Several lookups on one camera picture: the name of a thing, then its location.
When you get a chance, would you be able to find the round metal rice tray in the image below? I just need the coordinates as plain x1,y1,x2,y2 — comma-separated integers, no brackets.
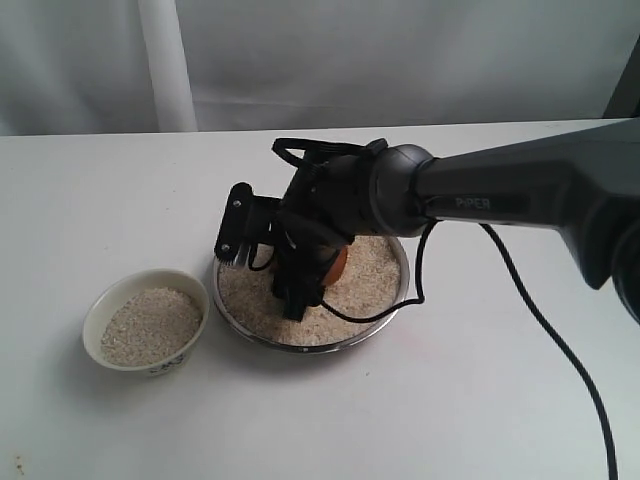
212,232,411,355

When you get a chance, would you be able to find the white ceramic rice bowl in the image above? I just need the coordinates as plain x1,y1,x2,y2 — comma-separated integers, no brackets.
82,269,210,376

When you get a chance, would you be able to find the white vertical pole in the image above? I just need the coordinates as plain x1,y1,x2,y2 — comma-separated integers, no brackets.
138,0,198,132

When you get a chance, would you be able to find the brown wooden cup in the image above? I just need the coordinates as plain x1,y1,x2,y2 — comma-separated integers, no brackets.
269,247,349,286

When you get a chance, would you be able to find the white backdrop sheet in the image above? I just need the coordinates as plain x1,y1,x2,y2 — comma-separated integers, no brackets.
1,1,639,135

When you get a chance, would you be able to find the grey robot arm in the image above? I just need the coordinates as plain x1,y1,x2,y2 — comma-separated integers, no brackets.
272,119,639,316

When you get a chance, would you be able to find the black cable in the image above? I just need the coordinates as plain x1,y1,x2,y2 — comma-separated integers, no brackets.
272,138,619,480

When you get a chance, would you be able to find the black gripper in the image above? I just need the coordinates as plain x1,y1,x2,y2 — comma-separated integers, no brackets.
271,149,385,321

